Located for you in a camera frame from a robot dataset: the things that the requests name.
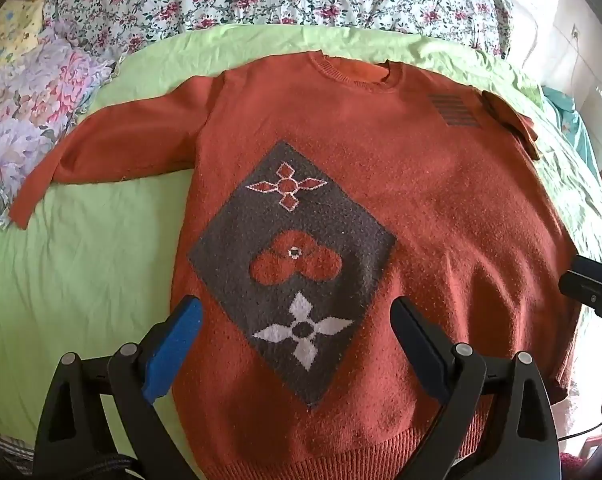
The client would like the green bed sheet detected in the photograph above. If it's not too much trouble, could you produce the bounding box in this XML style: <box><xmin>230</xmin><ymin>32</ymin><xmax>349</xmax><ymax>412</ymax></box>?
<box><xmin>0</xmin><ymin>25</ymin><xmax>602</xmax><ymax>461</ymax></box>

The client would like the white cable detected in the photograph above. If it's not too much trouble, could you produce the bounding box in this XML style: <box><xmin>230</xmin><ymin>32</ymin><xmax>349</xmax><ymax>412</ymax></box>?
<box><xmin>569</xmin><ymin>35</ymin><xmax>582</xmax><ymax>103</ymax></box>

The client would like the striped mattress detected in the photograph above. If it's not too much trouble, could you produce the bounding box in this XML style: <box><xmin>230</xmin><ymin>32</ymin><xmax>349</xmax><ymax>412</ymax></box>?
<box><xmin>0</xmin><ymin>424</ymin><xmax>38</xmax><ymax>462</ymax></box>

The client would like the yellow printed cloth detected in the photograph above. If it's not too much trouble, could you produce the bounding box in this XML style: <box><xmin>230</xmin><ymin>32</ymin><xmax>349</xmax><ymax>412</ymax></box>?
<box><xmin>0</xmin><ymin>0</ymin><xmax>46</xmax><ymax>68</ymax></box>

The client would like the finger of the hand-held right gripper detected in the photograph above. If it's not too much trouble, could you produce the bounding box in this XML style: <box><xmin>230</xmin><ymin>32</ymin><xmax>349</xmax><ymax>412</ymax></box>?
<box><xmin>558</xmin><ymin>255</ymin><xmax>602</xmax><ymax>338</ymax></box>

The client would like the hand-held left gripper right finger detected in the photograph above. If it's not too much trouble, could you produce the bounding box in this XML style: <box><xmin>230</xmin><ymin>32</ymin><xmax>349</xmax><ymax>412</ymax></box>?
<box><xmin>390</xmin><ymin>296</ymin><xmax>564</xmax><ymax>480</ymax></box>

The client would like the black cable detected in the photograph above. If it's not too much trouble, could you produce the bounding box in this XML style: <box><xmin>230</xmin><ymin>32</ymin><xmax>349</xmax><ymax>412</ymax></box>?
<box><xmin>560</xmin><ymin>417</ymin><xmax>602</xmax><ymax>440</ymax></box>

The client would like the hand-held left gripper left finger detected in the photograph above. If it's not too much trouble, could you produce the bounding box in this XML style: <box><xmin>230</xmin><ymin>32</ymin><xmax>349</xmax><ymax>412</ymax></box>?
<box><xmin>33</xmin><ymin>296</ymin><xmax>204</xmax><ymax>480</ymax></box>

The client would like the teal cloth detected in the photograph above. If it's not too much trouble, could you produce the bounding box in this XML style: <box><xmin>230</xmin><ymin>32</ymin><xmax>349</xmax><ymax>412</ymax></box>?
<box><xmin>541</xmin><ymin>85</ymin><xmax>602</xmax><ymax>191</ymax></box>

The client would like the pastel floral ruffled cloth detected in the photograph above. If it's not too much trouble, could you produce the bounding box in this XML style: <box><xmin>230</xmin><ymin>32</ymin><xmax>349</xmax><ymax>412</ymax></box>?
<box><xmin>0</xmin><ymin>25</ymin><xmax>116</xmax><ymax>231</ymax></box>

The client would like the orange knit sweater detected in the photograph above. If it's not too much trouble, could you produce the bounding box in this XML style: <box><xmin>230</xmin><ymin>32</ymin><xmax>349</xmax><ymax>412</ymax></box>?
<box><xmin>8</xmin><ymin>50</ymin><xmax>582</xmax><ymax>480</ymax></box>

